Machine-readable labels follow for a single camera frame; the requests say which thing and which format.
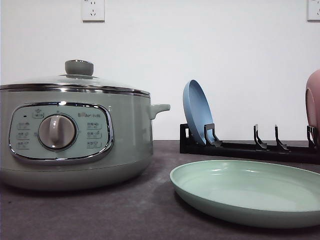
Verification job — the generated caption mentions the black plate rack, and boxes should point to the black plate rack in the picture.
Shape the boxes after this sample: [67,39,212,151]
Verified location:
[180,123,320,164]

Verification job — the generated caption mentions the pink plate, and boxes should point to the pink plate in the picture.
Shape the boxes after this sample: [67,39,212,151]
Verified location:
[305,69,320,147]

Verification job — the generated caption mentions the glass steamer lid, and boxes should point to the glass steamer lid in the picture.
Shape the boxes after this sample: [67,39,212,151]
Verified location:
[0,59,151,96]

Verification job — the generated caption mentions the white wall socket right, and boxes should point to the white wall socket right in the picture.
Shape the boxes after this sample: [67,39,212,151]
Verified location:
[306,0,320,23]

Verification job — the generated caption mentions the green plate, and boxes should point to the green plate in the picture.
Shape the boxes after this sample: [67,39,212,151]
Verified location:
[169,160,320,229]

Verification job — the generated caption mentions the white wall socket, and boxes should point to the white wall socket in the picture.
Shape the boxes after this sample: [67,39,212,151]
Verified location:
[82,0,106,24]
[306,0,320,23]

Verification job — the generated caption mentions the green electric steamer pot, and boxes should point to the green electric steamer pot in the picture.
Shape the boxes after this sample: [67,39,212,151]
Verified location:
[0,83,171,191]

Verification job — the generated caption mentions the blue plate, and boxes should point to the blue plate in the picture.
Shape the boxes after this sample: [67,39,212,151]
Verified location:
[183,79,215,145]

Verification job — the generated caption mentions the white wall socket left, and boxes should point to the white wall socket left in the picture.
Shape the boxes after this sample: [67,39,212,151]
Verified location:
[82,0,106,24]

